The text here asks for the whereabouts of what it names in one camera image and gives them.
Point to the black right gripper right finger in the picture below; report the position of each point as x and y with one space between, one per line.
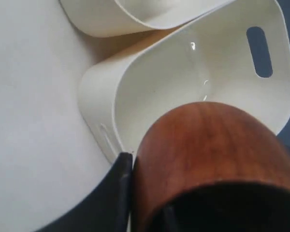
169 219

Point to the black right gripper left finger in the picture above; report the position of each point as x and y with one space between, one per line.
106 208

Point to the brown wooden cup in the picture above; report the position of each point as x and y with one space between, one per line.
218 166

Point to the right cream plastic bin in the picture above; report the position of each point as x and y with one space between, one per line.
237 54

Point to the cream plastic bin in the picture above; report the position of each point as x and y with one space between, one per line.
237 54
109 18

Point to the middle cream plastic bin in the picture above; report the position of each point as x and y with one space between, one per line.
109 18

